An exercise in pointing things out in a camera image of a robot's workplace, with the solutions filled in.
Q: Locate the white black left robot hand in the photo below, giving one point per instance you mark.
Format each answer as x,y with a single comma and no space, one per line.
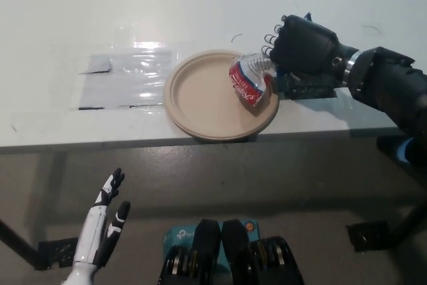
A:
93,231

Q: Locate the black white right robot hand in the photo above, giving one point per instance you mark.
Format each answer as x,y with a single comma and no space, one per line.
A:
307,48

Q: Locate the red white blue seed bag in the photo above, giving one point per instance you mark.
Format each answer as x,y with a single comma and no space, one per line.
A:
250,78

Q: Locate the beige paper plate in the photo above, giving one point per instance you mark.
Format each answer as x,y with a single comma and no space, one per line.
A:
207,98

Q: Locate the black tape patch on table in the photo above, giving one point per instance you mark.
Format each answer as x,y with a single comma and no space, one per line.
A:
310,91

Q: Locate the grey table leg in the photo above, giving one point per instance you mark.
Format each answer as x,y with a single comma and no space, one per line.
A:
58,181

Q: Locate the teal cardboard router box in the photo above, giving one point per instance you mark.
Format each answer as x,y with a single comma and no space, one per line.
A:
178,235

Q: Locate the black and blue object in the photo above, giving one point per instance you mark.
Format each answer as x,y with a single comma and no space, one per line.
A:
402,151

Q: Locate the clear plastic sheet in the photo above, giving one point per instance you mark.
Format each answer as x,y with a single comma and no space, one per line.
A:
133,81

